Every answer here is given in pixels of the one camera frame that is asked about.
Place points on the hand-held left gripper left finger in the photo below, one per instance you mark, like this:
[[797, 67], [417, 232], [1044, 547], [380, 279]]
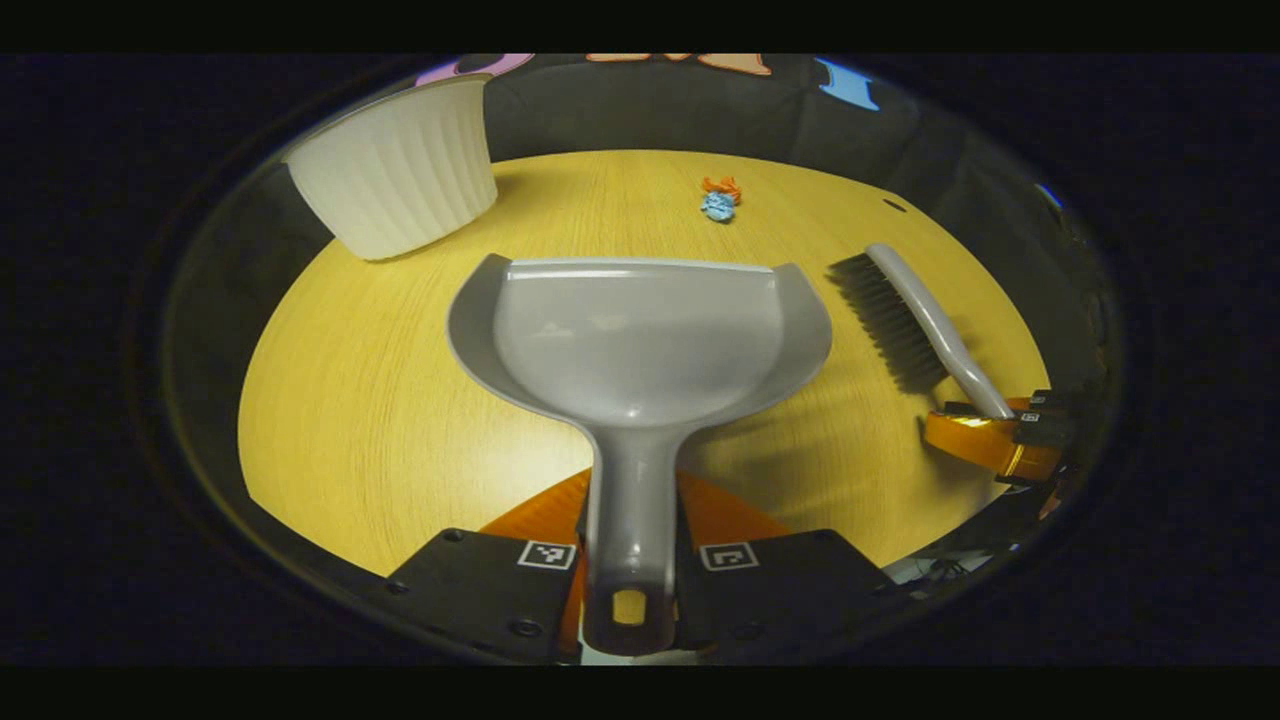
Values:
[[480, 590]]

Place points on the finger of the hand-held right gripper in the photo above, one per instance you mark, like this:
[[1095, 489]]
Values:
[[985, 445]]

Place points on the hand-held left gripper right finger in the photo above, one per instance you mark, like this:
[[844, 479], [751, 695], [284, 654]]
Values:
[[780, 590]]

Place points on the small grey broom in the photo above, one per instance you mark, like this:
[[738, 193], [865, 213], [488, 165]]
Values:
[[935, 320]]

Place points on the grey plastic dustpan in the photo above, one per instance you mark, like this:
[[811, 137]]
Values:
[[640, 340]]

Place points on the blue paper trash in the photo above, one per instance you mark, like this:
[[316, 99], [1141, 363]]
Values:
[[716, 207]]

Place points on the orange paper trash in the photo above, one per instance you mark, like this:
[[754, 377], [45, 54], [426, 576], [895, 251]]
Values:
[[722, 186]]

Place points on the white ribbed garbage bin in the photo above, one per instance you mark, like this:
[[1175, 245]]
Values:
[[400, 175]]

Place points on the wooden desktop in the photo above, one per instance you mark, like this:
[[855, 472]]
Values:
[[380, 400]]

